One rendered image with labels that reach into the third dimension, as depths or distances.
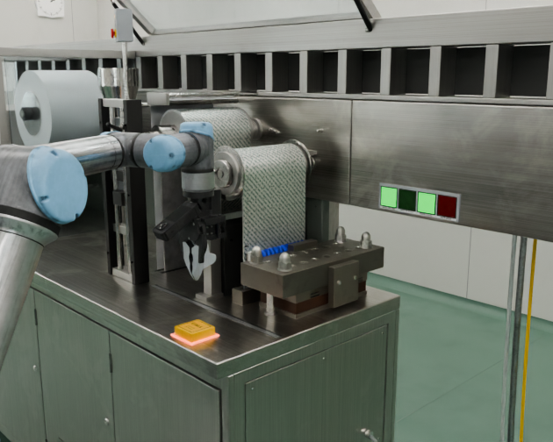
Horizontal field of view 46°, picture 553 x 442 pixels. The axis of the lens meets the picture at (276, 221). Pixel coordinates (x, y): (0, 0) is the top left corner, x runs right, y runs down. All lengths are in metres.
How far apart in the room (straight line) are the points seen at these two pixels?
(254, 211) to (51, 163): 0.83
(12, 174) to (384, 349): 1.19
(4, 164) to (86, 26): 6.71
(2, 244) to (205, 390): 0.69
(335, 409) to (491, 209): 0.66
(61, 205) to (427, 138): 0.99
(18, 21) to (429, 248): 4.81
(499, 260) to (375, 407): 2.56
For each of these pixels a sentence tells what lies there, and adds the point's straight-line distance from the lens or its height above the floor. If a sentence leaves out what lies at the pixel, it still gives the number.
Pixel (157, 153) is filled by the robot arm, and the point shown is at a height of 1.35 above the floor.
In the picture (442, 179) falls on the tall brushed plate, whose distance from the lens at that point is 1.71.
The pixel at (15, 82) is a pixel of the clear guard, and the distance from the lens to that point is 2.52.
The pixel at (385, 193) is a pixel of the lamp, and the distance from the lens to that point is 1.80.
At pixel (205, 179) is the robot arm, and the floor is 1.28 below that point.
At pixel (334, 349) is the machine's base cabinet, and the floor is 0.82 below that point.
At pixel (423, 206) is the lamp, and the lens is 1.74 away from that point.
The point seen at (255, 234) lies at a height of 1.08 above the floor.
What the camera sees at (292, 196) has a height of 1.17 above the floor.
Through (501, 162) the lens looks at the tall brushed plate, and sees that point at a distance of 1.62.
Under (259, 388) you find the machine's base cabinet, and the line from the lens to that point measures 1.57.
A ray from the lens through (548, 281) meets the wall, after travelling 4.26.
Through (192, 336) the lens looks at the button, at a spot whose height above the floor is 0.92.
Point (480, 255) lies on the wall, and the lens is 4.43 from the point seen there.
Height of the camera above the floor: 1.51
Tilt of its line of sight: 13 degrees down
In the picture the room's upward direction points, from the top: straight up
